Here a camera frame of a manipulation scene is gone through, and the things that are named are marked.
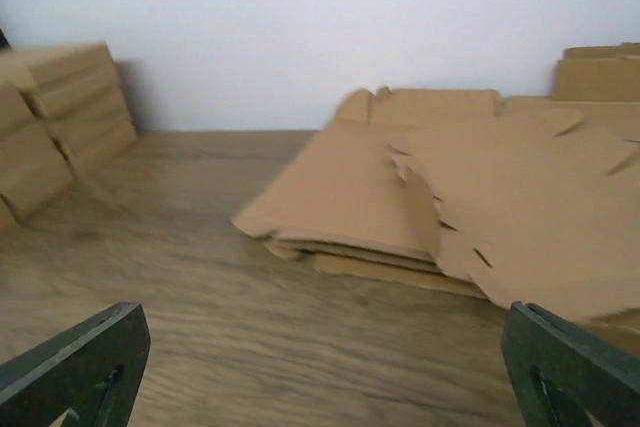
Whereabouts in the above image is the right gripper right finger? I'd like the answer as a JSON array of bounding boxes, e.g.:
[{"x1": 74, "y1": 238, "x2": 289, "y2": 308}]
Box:
[{"x1": 501, "y1": 302, "x2": 639, "y2": 426}]

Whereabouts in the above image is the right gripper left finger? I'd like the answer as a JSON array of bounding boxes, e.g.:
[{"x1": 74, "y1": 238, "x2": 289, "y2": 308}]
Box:
[{"x1": 1, "y1": 302, "x2": 151, "y2": 426}]

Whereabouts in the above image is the cardboard box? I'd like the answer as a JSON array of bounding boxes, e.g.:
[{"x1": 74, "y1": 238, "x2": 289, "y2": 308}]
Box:
[
  {"x1": 1, "y1": 81, "x2": 73, "y2": 233},
  {"x1": 11, "y1": 42, "x2": 113, "y2": 92},
  {"x1": 43, "y1": 85, "x2": 138, "y2": 178}
]

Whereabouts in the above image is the stack of flat cardboard blanks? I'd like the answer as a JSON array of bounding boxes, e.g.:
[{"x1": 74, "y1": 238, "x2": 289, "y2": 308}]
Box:
[{"x1": 232, "y1": 44, "x2": 639, "y2": 332}]

